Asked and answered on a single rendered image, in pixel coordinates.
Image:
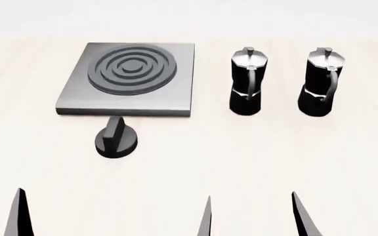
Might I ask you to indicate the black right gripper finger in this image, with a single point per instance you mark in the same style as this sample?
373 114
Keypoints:
305 221
206 223

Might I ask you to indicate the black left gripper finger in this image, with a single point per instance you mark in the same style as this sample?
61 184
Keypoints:
19 218

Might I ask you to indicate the black moka pot silver lid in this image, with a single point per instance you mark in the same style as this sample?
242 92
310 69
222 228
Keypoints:
241 100
313 103

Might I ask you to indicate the black round stove knob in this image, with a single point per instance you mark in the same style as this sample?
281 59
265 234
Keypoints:
117 145

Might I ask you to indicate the grey square stove plate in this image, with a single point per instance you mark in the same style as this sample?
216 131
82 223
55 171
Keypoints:
77 98

